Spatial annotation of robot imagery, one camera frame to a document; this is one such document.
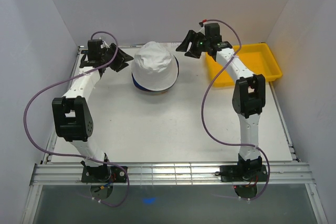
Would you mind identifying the yellow plastic tray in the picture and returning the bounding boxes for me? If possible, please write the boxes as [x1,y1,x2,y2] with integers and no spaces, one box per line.
[205,43,282,88]

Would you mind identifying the blue bucket hat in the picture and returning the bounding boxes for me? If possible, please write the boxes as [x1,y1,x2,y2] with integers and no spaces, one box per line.
[131,56,180,92]

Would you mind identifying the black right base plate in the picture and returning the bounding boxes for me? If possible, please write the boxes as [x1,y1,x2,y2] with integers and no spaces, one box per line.
[215,165,268,182]

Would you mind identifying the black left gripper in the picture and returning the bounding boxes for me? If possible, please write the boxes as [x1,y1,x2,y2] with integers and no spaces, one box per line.
[101,43,134,73]

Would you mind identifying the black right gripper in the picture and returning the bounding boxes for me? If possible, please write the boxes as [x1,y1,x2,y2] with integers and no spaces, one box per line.
[176,30,210,59]

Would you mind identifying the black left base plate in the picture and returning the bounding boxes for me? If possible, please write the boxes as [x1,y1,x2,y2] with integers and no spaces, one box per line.
[81,165,128,183]

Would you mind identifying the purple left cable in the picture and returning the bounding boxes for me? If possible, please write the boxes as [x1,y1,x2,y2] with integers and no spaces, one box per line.
[23,31,131,208]

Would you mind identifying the white bucket hat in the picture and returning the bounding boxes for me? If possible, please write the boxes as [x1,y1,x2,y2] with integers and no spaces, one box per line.
[130,41,179,91]

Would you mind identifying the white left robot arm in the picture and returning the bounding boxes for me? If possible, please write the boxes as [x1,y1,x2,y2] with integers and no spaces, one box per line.
[52,39,133,182]

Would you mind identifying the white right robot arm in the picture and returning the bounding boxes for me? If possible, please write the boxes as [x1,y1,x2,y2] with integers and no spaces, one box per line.
[176,19,266,180]

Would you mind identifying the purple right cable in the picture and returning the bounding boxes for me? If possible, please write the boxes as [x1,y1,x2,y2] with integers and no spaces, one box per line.
[201,18,271,201]

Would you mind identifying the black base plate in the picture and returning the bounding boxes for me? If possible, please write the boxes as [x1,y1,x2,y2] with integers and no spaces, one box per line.
[81,165,128,183]
[215,165,268,182]

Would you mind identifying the purple cable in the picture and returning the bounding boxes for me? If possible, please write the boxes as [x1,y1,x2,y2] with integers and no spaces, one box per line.
[201,18,271,201]
[23,31,131,208]

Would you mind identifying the aluminium frame rail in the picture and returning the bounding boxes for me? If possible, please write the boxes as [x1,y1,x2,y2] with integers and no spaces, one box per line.
[30,162,315,186]

